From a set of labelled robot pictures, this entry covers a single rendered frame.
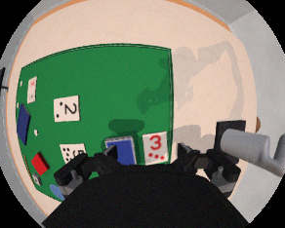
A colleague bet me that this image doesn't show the white rules card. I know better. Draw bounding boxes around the white rules card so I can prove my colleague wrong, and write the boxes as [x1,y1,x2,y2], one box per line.
[27,76,37,104]

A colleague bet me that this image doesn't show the blue rectangular card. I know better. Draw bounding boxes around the blue rectangular card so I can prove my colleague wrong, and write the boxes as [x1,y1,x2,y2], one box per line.
[105,137,136,166]

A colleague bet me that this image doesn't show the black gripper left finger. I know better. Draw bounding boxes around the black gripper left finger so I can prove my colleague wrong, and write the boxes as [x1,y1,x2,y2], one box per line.
[54,145,134,198]

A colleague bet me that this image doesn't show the beige card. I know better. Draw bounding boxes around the beige card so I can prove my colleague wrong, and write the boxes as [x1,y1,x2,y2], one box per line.
[142,132,168,166]
[54,95,80,122]
[60,143,87,163]

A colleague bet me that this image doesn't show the red flat box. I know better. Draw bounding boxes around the red flat box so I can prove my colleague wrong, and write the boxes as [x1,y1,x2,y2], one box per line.
[31,152,50,175]

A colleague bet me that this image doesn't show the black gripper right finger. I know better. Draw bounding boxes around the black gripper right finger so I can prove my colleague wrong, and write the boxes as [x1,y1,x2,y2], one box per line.
[158,143,241,198]

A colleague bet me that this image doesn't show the blue round coaster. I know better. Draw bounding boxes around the blue round coaster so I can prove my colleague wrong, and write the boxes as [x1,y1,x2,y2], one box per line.
[50,184,64,200]

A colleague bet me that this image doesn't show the dark blue rectangular tile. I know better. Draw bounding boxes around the dark blue rectangular tile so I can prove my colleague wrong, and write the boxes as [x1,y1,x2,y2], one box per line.
[17,103,31,146]

